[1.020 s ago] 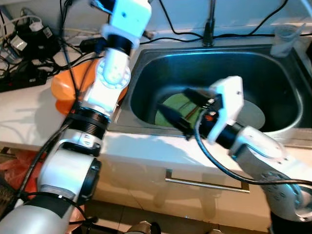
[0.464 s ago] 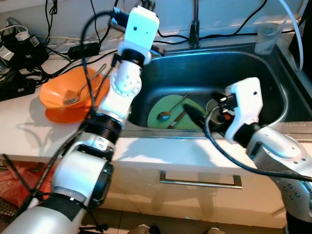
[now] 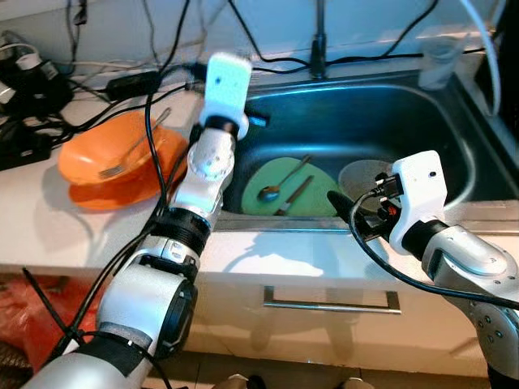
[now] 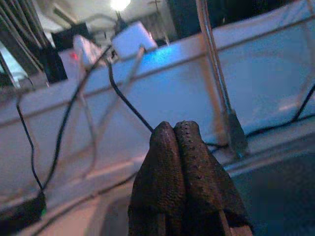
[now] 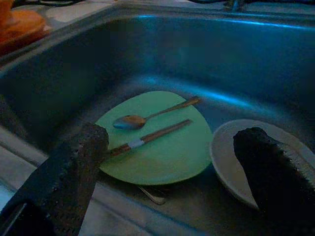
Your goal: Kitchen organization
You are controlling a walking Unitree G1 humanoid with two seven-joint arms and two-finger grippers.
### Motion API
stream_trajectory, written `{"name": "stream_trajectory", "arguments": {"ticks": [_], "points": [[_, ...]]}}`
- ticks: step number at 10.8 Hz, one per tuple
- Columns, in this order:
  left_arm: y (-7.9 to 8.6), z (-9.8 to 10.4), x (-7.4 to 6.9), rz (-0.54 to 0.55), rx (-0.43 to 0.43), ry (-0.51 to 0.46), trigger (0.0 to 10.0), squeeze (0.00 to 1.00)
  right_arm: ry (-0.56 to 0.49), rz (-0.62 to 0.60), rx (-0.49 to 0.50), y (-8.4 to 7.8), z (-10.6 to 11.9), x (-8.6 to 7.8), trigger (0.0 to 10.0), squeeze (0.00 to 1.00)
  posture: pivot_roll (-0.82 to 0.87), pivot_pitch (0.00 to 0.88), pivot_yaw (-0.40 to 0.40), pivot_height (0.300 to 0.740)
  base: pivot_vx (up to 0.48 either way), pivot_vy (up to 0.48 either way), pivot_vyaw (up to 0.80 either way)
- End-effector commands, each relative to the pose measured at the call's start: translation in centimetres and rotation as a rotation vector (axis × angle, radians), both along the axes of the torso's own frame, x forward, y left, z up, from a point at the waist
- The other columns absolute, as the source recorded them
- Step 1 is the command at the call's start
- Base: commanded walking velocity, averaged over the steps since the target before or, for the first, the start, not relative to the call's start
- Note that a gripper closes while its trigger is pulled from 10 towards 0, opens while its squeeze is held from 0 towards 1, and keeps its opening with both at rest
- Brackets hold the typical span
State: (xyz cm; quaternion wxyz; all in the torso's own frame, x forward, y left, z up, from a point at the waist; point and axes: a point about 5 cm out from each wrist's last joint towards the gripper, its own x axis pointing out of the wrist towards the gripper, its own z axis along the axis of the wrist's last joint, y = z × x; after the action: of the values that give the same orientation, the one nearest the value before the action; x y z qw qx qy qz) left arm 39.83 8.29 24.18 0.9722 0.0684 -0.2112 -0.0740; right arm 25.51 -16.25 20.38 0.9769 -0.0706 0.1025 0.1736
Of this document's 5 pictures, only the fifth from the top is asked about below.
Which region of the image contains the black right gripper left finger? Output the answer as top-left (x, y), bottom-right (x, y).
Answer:
top-left (0, 122), bottom-right (110, 236)

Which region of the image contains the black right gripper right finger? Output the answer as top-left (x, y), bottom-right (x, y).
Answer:
top-left (232, 126), bottom-right (315, 236)

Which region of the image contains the silver metal fork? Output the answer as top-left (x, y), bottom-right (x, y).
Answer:
top-left (137, 185), bottom-right (166, 205)

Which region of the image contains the metal spoon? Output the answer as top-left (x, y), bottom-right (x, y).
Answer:
top-left (113, 96), bottom-right (201, 130)

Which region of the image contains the orange bowl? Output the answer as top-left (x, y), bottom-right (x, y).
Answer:
top-left (0, 0), bottom-right (15, 25)

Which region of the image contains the grey bowl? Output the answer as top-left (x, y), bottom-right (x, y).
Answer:
top-left (210, 119), bottom-right (315, 210)

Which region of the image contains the green plate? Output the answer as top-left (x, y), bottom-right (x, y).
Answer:
top-left (94, 90), bottom-right (214, 185)

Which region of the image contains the orange plate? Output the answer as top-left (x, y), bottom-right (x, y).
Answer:
top-left (0, 9), bottom-right (47, 58)

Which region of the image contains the stainless steel sink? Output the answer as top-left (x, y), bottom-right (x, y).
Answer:
top-left (0, 4), bottom-right (315, 236)

